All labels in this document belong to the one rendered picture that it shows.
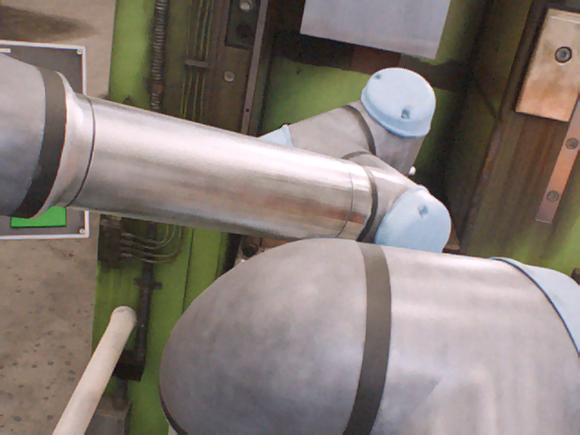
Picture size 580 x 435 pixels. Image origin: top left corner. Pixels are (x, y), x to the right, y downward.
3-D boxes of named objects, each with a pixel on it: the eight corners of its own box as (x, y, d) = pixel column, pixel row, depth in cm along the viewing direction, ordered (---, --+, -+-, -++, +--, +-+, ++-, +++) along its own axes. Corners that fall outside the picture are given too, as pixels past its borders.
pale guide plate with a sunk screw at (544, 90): (568, 122, 121) (605, 20, 113) (516, 112, 121) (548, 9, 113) (565, 119, 123) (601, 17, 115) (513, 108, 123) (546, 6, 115)
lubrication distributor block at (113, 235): (126, 280, 139) (131, 217, 133) (94, 274, 139) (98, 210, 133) (130, 271, 143) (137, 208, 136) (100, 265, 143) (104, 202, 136)
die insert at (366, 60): (395, 76, 118) (404, 40, 115) (350, 67, 118) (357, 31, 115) (387, 36, 145) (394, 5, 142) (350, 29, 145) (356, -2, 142)
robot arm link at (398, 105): (344, 75, 74) (412, 53, 77) (327, 145, 83) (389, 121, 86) (387, 130, 71) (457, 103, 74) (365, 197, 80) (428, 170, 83)
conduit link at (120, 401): (124, 410, 154) (128, 377, 150) (111, 408, 154) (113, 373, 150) (128, 402, 156) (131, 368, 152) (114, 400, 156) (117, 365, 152)
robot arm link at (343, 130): (296, 172, 66) (397, 133, 70) (240, 125, 74) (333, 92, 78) (304, 242, 70) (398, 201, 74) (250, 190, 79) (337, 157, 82)
